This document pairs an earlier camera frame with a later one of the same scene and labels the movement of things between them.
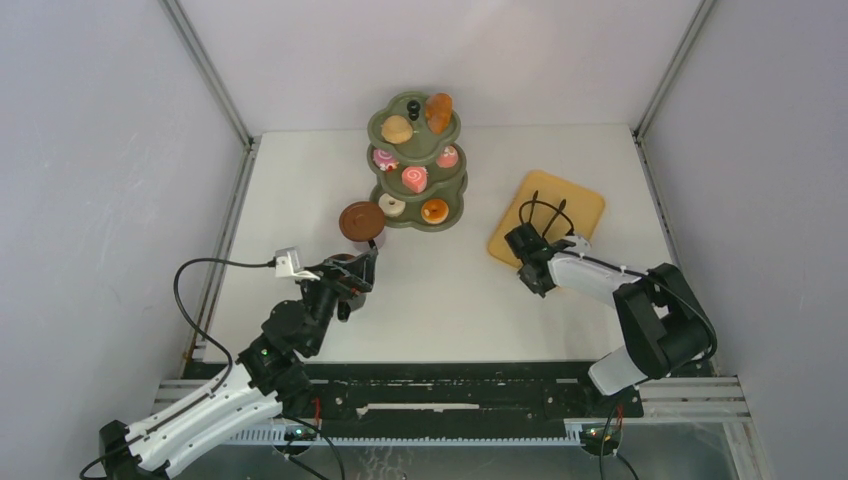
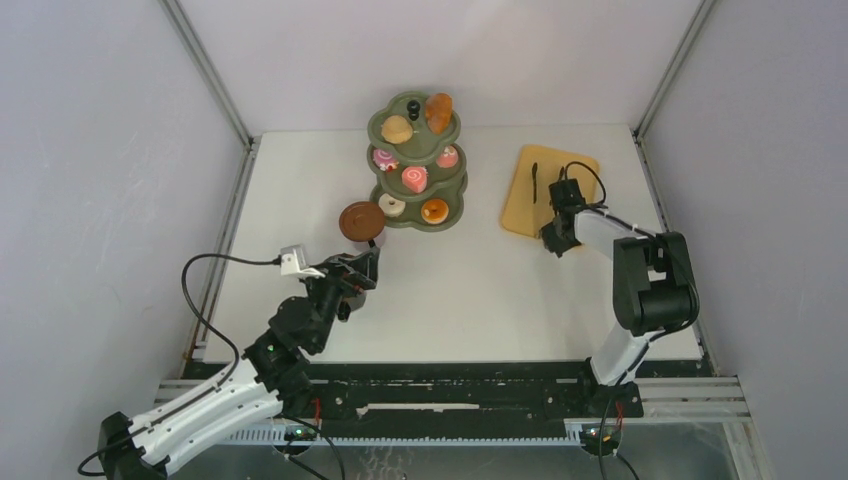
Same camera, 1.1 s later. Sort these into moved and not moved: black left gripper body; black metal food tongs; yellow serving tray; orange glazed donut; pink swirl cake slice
Moved: yellow serving tray; black metal food tongs
Not moved: pink swirl cake slice; orange glazed donut; black left gripper body
